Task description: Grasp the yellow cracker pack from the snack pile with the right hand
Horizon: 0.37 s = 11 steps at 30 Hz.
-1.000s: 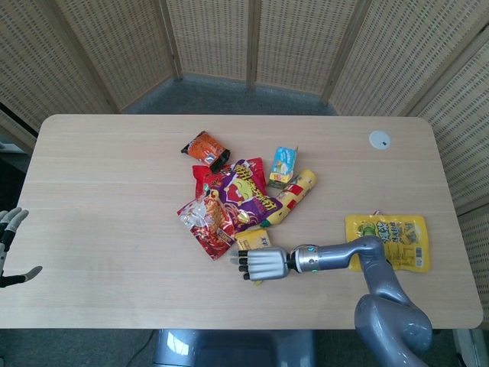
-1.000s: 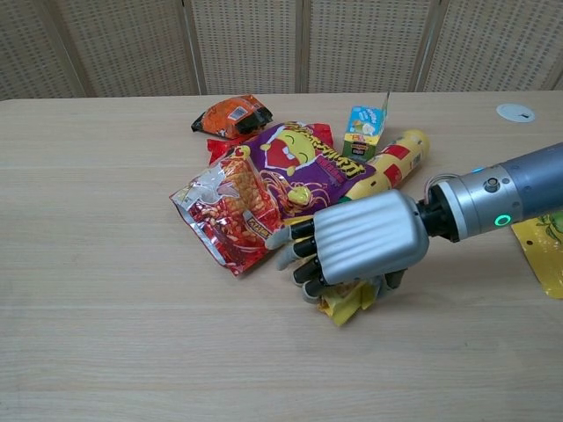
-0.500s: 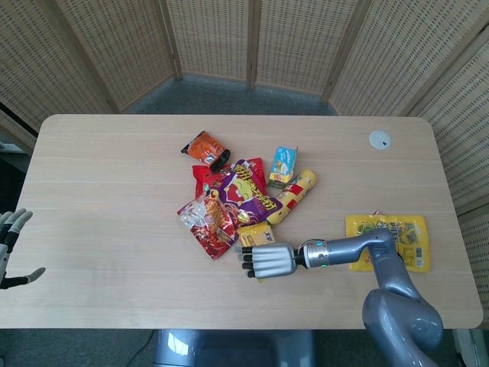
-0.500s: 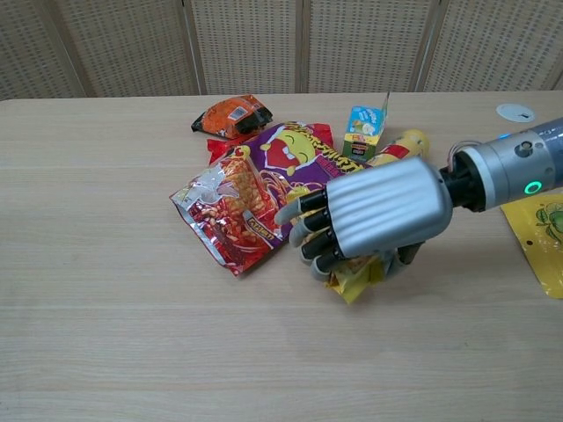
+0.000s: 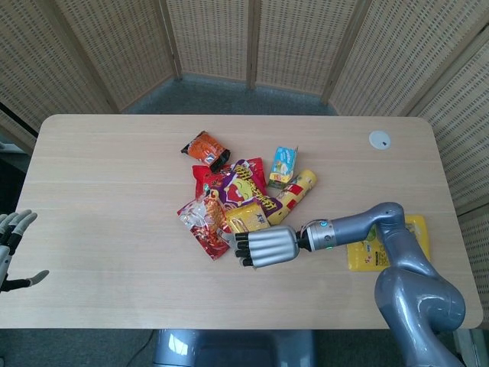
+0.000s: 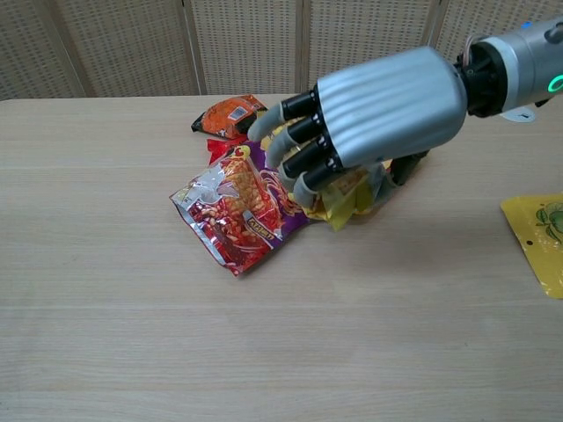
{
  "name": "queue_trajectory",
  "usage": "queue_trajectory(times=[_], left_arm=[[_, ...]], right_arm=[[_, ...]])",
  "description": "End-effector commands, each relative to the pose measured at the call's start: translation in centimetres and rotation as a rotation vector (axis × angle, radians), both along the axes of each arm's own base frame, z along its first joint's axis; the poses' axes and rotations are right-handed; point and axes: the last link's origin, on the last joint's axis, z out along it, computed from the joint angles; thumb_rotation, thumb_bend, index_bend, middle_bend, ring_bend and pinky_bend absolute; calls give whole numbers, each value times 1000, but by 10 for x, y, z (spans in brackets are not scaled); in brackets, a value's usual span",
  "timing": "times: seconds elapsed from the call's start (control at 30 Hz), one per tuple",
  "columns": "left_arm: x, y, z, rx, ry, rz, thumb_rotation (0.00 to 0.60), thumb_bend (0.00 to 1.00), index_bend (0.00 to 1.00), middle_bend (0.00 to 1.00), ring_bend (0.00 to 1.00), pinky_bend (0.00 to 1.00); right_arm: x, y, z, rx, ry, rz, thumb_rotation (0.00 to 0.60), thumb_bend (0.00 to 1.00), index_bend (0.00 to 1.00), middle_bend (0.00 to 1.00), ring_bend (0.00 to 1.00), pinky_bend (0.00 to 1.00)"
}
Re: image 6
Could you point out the white round table grommet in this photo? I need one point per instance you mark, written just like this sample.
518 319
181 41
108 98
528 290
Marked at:
521 115

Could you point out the yellow cracker packet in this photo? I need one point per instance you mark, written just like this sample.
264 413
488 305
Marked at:
341 198

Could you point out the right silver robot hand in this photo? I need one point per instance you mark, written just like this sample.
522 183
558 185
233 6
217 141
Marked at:
387 105

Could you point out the purple noodle snack bag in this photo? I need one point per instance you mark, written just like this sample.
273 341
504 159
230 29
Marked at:
281 206

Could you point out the red silver snack bag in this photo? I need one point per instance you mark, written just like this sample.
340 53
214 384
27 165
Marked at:
224 220

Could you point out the red foil packet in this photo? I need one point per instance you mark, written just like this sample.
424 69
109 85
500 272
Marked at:
217 147

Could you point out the orange black snack packet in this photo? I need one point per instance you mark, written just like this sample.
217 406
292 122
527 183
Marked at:
228 115

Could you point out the beige perforated folding screen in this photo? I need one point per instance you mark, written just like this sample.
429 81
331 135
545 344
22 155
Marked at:
176 44

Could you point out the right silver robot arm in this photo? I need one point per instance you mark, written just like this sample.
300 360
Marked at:
514 72

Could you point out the yellow pouch with green fruit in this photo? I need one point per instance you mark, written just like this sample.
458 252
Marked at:
541 237

